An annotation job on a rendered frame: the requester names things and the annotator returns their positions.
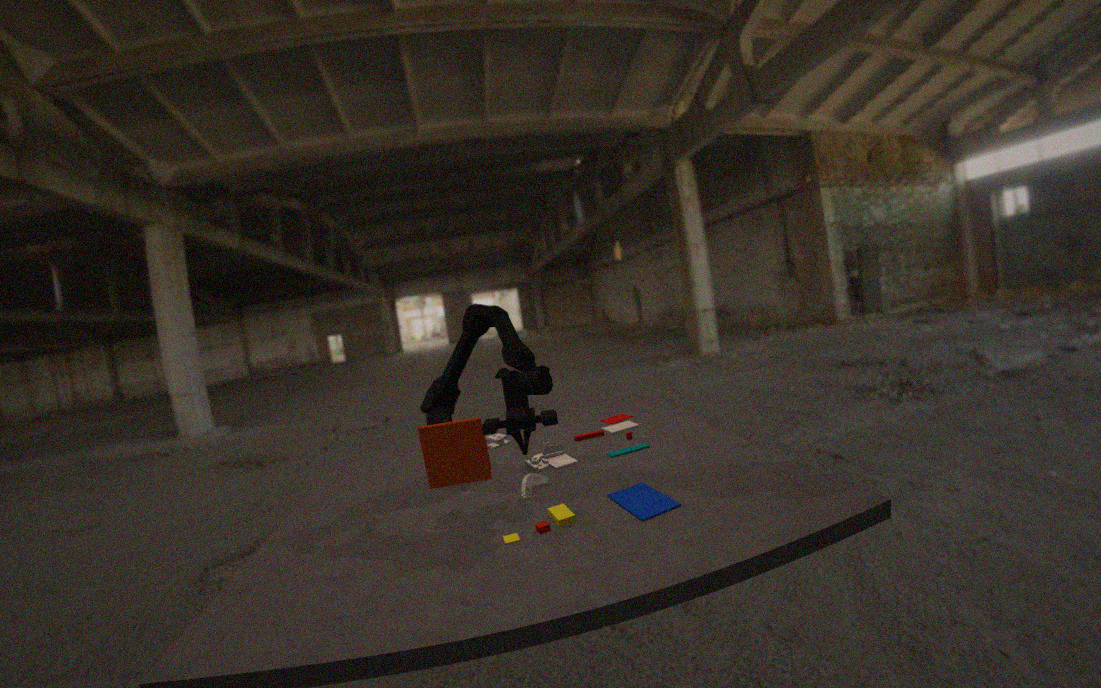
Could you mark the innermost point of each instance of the teal flat bar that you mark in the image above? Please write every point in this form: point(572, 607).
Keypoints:
point(628, 450)

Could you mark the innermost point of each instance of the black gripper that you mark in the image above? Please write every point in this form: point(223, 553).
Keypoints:
point(491, 426)

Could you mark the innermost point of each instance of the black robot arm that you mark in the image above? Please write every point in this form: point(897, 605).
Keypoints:
point(440, 399)

